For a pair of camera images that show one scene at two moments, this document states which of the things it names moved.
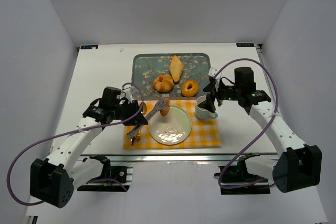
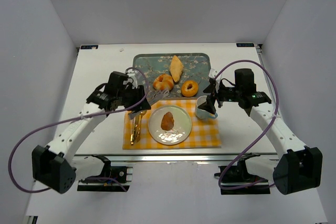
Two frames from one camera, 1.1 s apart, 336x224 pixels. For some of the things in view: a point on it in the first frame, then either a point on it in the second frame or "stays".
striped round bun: (164, 83) stays
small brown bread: (165, 112) -> (167, 121)
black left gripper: (134, 112) -> (142, 100)
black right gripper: (211, 95) stays
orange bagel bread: (189, 88) stays
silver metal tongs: (158, 106) -> (152, 95)
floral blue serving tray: (146, 67) stays
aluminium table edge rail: (180, 158) stays
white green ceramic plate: (172, 128) stays
